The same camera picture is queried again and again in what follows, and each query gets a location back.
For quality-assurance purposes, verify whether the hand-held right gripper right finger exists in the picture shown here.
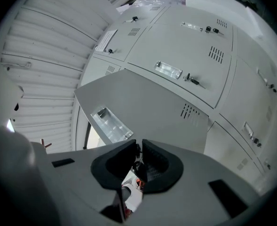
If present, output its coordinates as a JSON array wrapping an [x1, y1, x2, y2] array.
[[141, 138, 184, 194]]

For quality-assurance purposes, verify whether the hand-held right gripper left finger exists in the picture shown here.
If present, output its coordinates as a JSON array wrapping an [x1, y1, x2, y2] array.
[[90, 139, 138, 191]]

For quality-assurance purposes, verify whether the grey locker door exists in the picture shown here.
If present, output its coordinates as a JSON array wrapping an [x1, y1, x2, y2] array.
[[74, 69, 209, 155]]

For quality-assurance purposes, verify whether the grey metal locker cabinet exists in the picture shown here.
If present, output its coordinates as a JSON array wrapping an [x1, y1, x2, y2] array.
[[75, 5, 277, 196]]

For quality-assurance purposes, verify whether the white paper label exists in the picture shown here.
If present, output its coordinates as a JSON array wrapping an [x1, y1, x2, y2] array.
[[95, 29, 119, 53]]

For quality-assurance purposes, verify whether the white roller shutter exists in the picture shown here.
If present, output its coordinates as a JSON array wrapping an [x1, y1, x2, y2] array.
[[0, 0, 120, 154]]

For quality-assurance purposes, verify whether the clear plastic sheet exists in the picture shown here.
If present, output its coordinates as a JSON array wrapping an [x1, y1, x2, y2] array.
[[128, 0, 174, 12]]

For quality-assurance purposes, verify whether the recessed metal door handle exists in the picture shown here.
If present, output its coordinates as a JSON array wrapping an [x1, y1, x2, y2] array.
[[181, 21, 204, 32], [90, 106, 134, 144], [256, 69, 269, 84], [243, 121, 255, 138], [154, 60, 183, 80]]

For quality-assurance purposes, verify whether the red valve handle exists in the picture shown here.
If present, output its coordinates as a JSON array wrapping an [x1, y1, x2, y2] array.
[[40, 138, 52, 150]]

